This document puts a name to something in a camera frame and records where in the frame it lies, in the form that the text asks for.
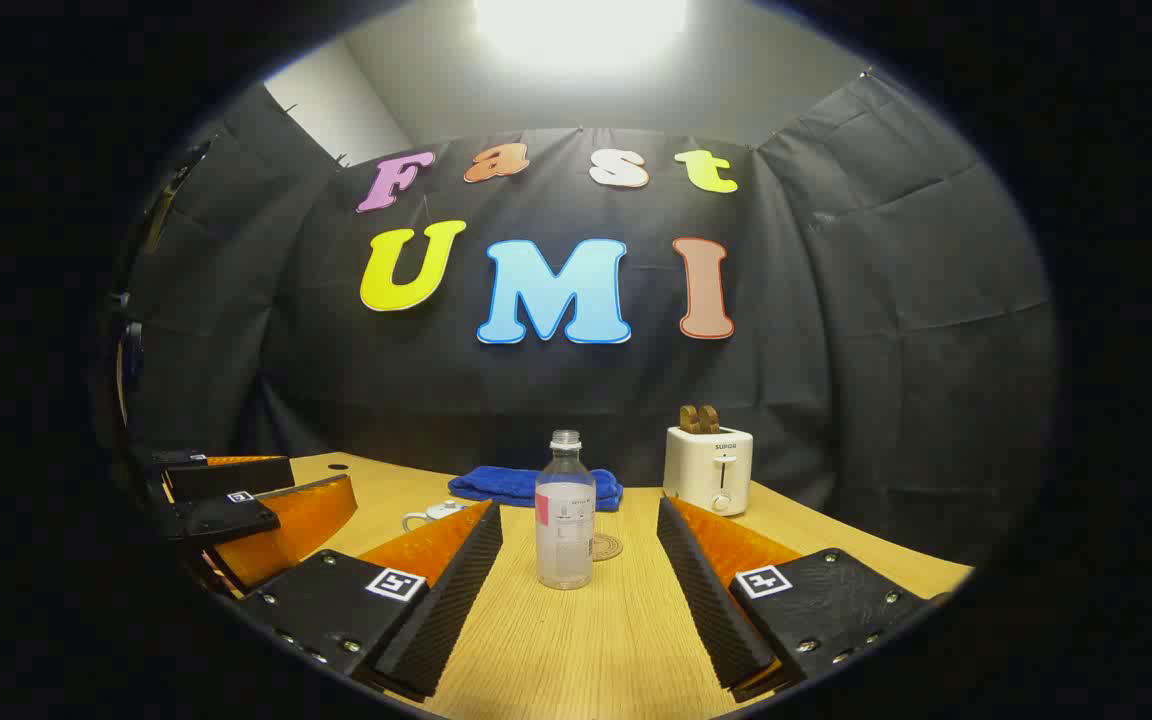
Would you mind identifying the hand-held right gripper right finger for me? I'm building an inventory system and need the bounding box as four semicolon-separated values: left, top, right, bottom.
656;495;937;706

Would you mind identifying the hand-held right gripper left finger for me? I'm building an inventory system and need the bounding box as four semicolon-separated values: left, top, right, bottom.
236;498;505;703

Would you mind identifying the clear plastic water bottle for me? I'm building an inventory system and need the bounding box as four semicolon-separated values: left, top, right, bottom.
534;430;597;591

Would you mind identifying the blue towel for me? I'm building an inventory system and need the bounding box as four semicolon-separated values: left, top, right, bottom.
448;465;625;513

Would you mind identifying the white toaster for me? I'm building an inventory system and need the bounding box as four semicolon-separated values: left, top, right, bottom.
663;425;754;518

